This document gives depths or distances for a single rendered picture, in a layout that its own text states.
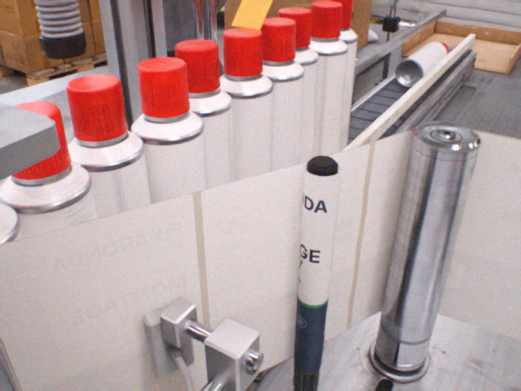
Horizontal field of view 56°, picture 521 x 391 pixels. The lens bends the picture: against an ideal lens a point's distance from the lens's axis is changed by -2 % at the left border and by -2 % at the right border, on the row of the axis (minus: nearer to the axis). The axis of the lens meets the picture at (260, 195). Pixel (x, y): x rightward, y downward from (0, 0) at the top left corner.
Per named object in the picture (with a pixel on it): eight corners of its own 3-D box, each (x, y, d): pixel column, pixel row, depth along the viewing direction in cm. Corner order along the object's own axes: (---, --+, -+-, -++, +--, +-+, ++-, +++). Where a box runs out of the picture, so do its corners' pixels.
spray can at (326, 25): (335, 187, 60) (350, 9, 50) (291, 182, 61) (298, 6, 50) (338, 167, 64) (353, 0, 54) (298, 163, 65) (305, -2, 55)
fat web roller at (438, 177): (418, 393, 35) (480, 157, 26) (359, 367, 37) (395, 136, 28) (436, 351, 39) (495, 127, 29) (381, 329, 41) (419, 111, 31)
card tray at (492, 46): (508, 74, 115) (512, 57, 113) (401, 56, 126) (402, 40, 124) (524, 47, 136) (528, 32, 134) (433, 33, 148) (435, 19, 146)
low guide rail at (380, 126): (152, 361, 36) (149, 342, 35) (139, 354, 36) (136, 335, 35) (474, 43, 114) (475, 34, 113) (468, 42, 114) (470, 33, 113)
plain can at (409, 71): (425, 62, 87) (455, 39, 102) (396, 57, 90) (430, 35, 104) (420, 90, 90) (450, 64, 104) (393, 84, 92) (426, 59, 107)
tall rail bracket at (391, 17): (408, 89, 105) (419, 8, 97) (374, 82, 109) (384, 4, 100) (412, 84, 108) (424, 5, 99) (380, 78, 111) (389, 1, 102)
